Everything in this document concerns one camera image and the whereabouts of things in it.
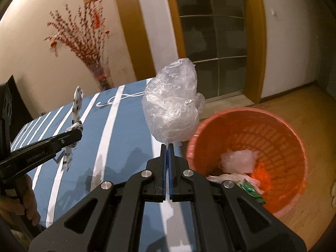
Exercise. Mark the small clear plastic bag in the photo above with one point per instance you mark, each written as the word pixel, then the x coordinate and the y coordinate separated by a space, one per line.
pixel 237 160

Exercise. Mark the red berry branch decoration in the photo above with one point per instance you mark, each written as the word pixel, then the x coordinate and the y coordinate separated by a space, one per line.
pixel 86 50

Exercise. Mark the pink plastic bag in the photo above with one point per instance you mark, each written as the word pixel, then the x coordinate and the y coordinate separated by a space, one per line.
pixel 236 177

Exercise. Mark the green plastic bag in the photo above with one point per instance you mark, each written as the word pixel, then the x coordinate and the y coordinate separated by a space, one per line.
pixel 250 190

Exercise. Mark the orange plastic bag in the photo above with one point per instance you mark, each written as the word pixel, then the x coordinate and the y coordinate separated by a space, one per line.
pixel 261 174

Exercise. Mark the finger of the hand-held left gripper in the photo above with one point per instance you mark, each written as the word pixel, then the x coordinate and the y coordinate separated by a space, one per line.
pixel 59 156
pixel 52 144

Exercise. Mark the black white patterned wrapper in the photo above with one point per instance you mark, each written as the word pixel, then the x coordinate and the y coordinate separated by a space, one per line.
pixel 77 105

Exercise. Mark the glass door with wooden frame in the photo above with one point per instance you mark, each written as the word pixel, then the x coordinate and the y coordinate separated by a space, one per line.
pixel 210 44

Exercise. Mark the orange plastic waste basket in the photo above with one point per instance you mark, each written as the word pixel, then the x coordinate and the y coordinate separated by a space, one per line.
pixel 278 147

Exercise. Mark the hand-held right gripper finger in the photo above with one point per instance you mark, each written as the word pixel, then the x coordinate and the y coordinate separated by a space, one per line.
pixel 164 173
pixel 170 173

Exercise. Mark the large clear plastic bag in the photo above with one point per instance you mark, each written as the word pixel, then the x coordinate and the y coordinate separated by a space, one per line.
pixel 170 105

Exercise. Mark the person's left hand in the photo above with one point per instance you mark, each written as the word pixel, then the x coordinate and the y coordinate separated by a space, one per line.
pixel 29 202

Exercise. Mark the red hanging ornament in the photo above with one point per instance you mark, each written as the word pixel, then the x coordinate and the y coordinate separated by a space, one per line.
pixel 95 18

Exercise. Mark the blue white striped tablecloth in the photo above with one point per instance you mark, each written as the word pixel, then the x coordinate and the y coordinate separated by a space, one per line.
pixel 118 141

